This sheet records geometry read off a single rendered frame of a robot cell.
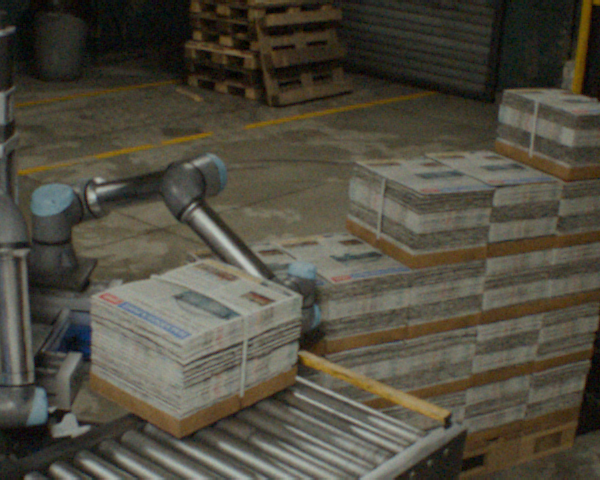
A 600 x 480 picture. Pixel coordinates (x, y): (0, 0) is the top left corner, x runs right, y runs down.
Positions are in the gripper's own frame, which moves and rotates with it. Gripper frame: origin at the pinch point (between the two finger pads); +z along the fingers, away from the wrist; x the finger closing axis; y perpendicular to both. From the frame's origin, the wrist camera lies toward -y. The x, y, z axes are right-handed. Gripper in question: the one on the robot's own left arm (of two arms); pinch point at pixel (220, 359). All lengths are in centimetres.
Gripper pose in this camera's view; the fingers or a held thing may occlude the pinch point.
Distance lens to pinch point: 251.7
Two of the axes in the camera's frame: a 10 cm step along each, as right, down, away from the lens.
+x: 7.7, 2.7, -5.8
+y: 0.8, -9.4, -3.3
